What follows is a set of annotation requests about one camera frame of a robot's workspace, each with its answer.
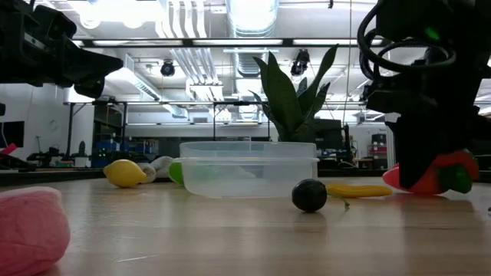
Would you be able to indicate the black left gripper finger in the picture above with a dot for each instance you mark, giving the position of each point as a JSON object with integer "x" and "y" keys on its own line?
{"x": 92, "y": 88}
{"x": 96, "y": 67}

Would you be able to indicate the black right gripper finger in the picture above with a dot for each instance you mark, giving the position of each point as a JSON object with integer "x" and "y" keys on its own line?
{"x": 416, "y": 153}
{"x": 458, "y": 132}

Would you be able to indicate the long yellow toy vegetable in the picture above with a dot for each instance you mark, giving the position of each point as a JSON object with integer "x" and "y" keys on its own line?
{"x": 360, "y": 191}

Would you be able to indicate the yellow toy lemon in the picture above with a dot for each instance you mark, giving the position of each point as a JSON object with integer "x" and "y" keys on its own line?
{"x": 124, "y": 173}

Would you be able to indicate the dark round toy plum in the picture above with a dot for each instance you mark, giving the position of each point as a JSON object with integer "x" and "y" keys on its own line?
{"x": 309, "y": 195}

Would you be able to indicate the round green toy fruit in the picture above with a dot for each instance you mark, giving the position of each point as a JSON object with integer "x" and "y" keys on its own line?
{"x": 176, "y": 173}

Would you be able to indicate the clear plastic tupperware container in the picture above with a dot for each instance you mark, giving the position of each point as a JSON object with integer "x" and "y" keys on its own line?
{"x": 245, "y": 172}

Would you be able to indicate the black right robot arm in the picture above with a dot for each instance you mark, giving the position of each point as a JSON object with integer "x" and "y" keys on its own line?
{"x": 460, "y": 19}

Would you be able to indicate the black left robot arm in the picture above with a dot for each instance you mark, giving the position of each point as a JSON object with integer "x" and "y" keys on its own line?
{"x": 11, "y": 11}

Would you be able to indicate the dark monitor behind plant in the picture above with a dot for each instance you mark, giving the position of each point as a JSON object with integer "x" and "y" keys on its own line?
{"x": 328, "y": 134}

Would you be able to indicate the red background tool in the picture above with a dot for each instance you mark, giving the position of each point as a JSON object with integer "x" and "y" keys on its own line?
{"x": 8, "y": 148}

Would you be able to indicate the white crumpled cloth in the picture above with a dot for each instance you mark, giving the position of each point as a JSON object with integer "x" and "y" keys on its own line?
{"x": 161, "y": 165}

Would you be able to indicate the green snake plant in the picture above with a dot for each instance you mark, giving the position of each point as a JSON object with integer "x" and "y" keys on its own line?
{"x": 285, "y": 99}

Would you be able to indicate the pink knitted toy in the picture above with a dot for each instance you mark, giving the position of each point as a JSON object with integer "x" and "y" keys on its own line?
{"x": 30, "y": 230}

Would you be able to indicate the black metal rack frame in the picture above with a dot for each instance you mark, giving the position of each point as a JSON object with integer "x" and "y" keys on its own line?
{"x": 96, "y": 126}

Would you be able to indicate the black wall monitor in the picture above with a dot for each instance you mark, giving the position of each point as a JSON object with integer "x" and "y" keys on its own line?
{"x": 11, "y": 134}

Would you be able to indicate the black overhead frame beam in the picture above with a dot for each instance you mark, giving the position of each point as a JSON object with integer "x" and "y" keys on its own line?
{"x": 230, "y": 42}

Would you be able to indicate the black metal stand frame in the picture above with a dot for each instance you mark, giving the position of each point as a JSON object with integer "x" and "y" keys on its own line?
{"x": 241, "y": 103}

